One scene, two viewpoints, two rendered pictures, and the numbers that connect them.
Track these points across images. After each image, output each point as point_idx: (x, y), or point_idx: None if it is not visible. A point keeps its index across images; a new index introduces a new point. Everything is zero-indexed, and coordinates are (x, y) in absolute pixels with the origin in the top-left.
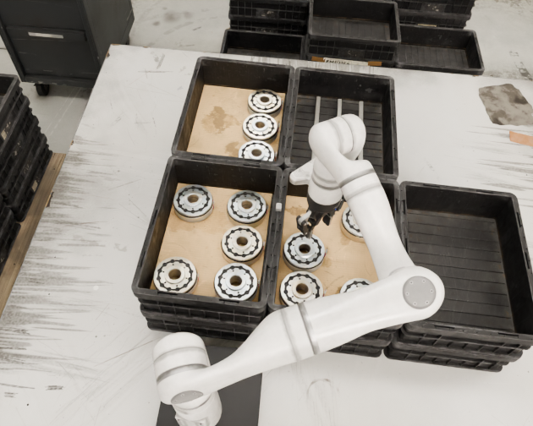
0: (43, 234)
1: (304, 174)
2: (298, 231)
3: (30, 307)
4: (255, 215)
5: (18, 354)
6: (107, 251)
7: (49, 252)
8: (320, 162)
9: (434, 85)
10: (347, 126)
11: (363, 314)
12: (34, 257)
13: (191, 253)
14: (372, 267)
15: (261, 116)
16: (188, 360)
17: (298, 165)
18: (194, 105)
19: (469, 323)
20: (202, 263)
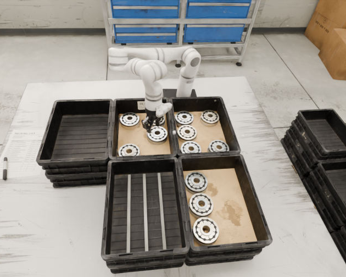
0: (282, 152)
1: (165, 105)
2: (161, 148)
3: (261, 125)
4: (184, 145)
5: (253, 112)
6: (249, 149)
7: (272, 145)
8: (158, 83)
9: None
10: (150, 64)
11: (137, 48)
12: (277, 142)
13: (208, 131)
14: (123, 137)
15: (202, 213)
16: (188, 49)
17: (169, 158)
18: (251, 208)
19: (81, 122)
20: (201, 127)
